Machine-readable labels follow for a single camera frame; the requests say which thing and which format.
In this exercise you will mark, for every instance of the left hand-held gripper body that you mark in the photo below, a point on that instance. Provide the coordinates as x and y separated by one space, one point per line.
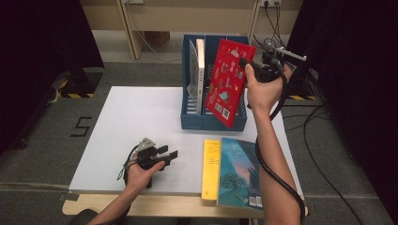
148 156

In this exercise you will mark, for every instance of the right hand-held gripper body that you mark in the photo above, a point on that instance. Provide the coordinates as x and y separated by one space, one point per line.
267 72

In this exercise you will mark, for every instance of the red book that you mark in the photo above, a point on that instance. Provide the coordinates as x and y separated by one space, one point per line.
226 87

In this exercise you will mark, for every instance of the yellow book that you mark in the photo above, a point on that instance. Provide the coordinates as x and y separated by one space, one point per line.
211 168

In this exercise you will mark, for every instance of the blue plastic file rack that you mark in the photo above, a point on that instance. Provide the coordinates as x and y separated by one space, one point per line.
200 123

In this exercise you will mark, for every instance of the white picture-grid book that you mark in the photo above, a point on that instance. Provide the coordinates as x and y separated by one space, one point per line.
200 75

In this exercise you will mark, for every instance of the teal blue book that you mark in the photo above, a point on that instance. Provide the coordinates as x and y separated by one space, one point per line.
237 175

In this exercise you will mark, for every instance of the person's left hand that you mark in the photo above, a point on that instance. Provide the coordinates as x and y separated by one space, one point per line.
140 178

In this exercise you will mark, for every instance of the person's right hand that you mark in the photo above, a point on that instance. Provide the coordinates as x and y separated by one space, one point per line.
266 95

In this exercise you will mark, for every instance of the white board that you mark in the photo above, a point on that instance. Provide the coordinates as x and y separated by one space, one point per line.
140 125

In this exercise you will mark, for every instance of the black stand base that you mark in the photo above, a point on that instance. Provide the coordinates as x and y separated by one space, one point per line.
303 90
81 82

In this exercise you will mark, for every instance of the light wooden table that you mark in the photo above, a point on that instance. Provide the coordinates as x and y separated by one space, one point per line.
175 206

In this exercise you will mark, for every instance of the beige wooden desk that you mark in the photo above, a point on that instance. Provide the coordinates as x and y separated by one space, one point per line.
187 15

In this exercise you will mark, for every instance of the cardboard box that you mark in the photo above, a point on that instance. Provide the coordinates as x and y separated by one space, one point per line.
158 37

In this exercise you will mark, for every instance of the black curtain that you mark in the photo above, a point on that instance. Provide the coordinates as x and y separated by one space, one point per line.
359 62
37 47

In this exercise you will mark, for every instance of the white wall socket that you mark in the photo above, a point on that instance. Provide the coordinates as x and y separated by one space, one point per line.
134 1
270 2

